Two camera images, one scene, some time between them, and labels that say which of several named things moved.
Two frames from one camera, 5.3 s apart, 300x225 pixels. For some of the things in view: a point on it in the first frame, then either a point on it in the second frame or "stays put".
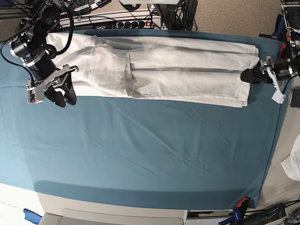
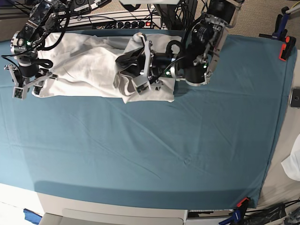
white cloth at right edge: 291,164 stays put
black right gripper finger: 255,76 → 132,62
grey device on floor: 295,100 stays put
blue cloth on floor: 32,216 stays put
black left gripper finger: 57,97 → 38,86
